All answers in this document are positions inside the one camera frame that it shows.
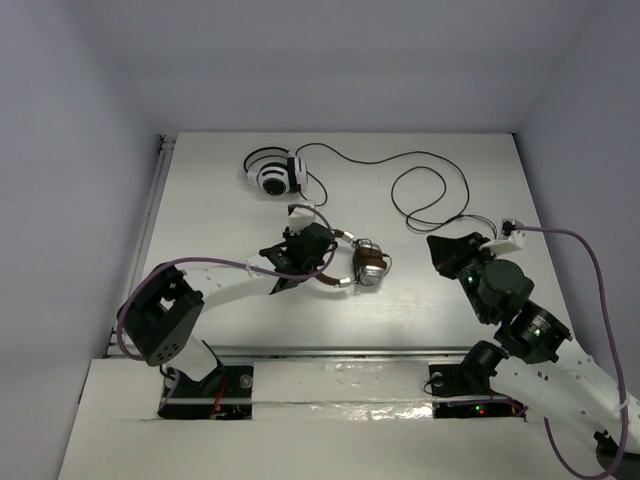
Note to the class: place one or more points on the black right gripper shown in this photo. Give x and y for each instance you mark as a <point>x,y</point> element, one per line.
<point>447,253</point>

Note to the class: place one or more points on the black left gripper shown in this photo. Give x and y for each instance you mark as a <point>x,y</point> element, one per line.
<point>288,257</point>

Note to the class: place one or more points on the brown silver headphones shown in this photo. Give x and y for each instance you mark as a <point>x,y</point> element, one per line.
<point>370,264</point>

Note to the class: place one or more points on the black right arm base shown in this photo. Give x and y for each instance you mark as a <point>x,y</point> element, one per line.
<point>463,390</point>

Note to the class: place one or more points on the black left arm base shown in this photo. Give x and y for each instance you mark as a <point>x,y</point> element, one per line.
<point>225,394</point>

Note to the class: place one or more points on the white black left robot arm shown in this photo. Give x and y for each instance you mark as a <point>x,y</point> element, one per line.
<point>156,323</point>

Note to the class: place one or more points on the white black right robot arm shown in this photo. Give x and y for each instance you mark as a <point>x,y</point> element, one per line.
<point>533,357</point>

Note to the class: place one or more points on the white black headphones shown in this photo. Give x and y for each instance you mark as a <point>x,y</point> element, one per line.
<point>276,171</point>

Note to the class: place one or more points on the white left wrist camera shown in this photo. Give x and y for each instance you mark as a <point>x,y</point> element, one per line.
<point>300,215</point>

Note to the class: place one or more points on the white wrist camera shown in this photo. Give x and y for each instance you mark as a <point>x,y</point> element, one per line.
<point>510,238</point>
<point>300,215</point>

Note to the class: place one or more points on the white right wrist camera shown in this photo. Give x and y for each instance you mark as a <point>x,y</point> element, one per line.
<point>510,238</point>

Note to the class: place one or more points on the aluminium front rail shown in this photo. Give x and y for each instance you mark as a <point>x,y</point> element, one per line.
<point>228,352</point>

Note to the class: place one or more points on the aluminium rail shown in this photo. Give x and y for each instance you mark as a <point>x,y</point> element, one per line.
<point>228,352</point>
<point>135,270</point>

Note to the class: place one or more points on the aluminium left side rail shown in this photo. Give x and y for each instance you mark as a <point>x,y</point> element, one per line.
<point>135,270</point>

